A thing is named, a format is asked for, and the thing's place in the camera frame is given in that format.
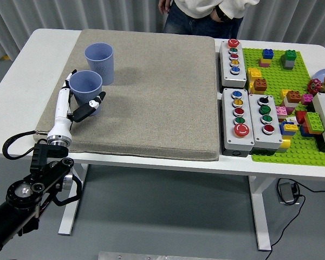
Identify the pink toy brick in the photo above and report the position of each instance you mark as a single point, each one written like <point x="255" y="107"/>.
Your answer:
<point x="306" y="99"/>
<point x="281" y="111"/>
<point x="264" y="64"/>

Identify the blue ribbed plastic cup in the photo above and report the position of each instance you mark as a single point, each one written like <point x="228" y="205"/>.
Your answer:
<point x="103" y="67"/>
<point x="85" y="88"/>

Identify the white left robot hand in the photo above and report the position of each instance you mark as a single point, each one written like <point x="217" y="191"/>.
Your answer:
<point x="61" y="113"/>

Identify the grey-brown fabric mat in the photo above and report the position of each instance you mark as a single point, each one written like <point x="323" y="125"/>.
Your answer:
<point x="151" y="108"/>

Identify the white table leg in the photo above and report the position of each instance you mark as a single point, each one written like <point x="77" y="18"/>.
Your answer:
<point x="260" y="214"/>
<point x="70" y="219"/>

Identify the grey pleated curtain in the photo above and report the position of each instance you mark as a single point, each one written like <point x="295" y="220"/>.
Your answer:
<point x="16" y="10"/>

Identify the grey power adapter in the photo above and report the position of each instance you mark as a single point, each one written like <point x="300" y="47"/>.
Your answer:
<point x="286" y="192"/>

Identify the white printed toy brick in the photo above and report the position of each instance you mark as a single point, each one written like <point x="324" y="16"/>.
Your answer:
<point x="290" y="120"/>

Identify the narrow five-button control box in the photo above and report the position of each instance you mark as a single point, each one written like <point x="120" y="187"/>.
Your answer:
<point x="233" y="77"/>

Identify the red toy brick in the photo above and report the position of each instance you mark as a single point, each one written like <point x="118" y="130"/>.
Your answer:
<point x="300" y="116"/>

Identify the red toy fruit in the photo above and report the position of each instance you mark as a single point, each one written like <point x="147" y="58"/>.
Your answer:
<point x="314" y="86"/>

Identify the person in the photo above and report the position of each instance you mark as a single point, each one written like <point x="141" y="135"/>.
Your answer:
<point x="205" y="27"/>

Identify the grey toy brick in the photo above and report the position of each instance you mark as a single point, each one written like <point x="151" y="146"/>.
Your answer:
<point x="288" y="64"/>

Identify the light blue plate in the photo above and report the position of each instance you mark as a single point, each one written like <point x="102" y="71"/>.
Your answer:
<point x="321" y="73"/>

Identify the yellow toy brick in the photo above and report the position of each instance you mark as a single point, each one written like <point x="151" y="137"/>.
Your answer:
<point x="285" y="145"/>
<point x="291" y="127"/>
<point x="253" y="73"/>

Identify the green studded baseplate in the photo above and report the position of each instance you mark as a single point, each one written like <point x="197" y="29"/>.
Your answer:
<point x="276" y="81"/>

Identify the person's left hand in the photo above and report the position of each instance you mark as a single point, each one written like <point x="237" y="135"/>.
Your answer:
<point x="216" y="15"/>

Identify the five-button box large red mushroom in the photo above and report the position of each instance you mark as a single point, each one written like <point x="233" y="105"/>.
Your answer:
<point x="230" y="140"/>

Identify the blue toy brick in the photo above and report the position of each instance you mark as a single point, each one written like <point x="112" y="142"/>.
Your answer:
<point x="283" y="130"/>
<point x="268" y="53"/>

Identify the white push-button control box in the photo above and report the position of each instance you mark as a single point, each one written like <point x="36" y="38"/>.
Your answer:
<point x="323" y="116"/>

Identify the four-button box black switch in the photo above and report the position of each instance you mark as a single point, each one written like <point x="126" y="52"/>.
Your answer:
<point x="257" y="136"/>

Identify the brown toy brick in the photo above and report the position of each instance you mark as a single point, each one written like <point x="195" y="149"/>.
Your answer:
<point x="260" y="85"/>

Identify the orange-brown toy brick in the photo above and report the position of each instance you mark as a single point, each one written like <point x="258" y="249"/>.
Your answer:
<point x="293" y="96"/>

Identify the lime green toy brick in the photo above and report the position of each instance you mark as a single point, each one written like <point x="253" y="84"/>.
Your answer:
<point x="315" y="122"/>

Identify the person's right hand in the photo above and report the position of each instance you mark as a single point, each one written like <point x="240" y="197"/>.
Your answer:
<point x="165" y="6"/>

